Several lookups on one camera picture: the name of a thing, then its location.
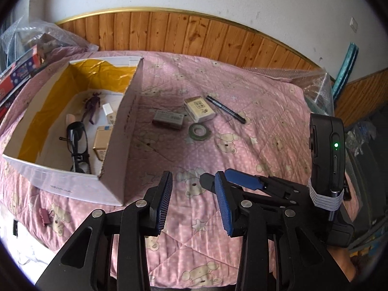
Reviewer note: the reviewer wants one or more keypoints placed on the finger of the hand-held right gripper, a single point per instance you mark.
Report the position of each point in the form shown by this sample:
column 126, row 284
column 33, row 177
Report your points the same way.
column 245, row 178
column 208, row 181

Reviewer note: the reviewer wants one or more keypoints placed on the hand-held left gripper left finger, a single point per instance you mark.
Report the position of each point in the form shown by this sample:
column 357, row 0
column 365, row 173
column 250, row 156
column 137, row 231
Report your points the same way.
column 163, row 203

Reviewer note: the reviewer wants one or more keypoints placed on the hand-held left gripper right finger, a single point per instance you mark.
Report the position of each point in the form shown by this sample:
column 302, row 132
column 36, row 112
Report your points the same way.
column 222, row 209

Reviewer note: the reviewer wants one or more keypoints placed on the white cardboard box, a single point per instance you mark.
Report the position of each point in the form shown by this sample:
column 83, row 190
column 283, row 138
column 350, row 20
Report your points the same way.
column 121, row 157

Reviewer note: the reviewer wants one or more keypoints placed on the gold square box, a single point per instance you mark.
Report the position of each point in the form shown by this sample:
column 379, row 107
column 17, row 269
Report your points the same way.
column 101, row 144

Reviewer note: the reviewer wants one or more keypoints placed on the black eyeglasses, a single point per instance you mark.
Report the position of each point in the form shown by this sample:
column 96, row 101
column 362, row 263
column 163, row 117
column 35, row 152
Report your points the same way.
column 74, row 133

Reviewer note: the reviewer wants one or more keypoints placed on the purple toy figure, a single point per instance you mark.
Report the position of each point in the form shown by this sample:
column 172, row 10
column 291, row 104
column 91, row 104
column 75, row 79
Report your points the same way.
column 92, row 106

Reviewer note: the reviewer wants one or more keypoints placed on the person's right forearm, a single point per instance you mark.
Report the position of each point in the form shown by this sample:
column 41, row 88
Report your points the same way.
column 344, row 263

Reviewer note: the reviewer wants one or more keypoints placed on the pink printed blanket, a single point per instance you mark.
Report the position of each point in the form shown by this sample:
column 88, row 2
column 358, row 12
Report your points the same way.
column 257, row 145

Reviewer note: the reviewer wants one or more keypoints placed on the dark plastic bag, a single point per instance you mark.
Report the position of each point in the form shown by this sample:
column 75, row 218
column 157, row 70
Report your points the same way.
column 368, row 188

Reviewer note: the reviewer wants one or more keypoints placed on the green tape roll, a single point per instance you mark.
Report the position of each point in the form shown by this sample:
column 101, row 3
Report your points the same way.
column 198, row 130

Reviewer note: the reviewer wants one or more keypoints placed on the black marker pen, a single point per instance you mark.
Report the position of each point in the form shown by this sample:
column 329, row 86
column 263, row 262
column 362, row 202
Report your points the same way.
column 225, row 109

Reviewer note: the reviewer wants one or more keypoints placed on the beige rectangular box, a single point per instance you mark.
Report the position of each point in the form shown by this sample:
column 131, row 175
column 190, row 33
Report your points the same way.
column 200, row 109

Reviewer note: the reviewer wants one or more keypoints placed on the grey rectangular box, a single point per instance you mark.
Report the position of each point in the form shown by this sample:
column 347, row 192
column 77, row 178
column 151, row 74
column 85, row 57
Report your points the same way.
column 168, row 118

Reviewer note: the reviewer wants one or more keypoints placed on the teal foam strip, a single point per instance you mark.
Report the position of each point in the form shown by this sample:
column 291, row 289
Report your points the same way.
column 345, row 66

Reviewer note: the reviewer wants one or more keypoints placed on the white charger plug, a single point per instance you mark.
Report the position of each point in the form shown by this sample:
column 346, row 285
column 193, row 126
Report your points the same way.
column 108, row 108

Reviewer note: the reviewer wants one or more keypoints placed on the pink binder clip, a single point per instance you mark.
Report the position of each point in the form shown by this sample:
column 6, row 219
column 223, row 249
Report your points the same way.
column 45, row 216

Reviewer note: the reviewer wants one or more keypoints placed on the colourful printed boxes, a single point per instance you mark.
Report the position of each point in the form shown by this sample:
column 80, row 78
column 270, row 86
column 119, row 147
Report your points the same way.
column 18, row 72

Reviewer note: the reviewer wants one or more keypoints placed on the clear plastic bag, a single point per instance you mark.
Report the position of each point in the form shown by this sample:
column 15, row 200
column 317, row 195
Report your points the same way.
column 39, row 30

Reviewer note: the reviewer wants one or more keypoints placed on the white wall socket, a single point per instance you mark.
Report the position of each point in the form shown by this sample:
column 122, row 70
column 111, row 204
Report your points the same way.
column 353, row 23

